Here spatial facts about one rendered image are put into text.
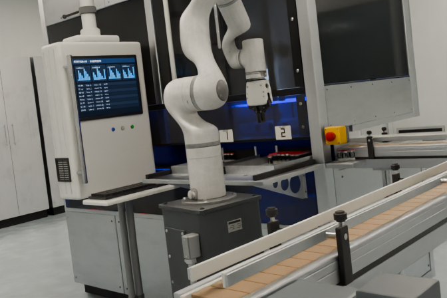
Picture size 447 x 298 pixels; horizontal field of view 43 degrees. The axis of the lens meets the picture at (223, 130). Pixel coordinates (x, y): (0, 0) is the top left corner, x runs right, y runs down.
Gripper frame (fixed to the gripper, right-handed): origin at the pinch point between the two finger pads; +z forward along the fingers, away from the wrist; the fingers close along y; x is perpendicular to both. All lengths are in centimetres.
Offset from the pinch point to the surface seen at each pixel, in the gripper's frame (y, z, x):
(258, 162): 19.3, 21.0, -19.8
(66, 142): 94, 3, 29
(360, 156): -24.3, 21.3, -33.6
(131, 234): 100, 57, -7
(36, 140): 493, 15, -190
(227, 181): 7.1, 22.7, 16.4
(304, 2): -11, -45, -23
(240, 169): 11.8, 20.3, 2.3
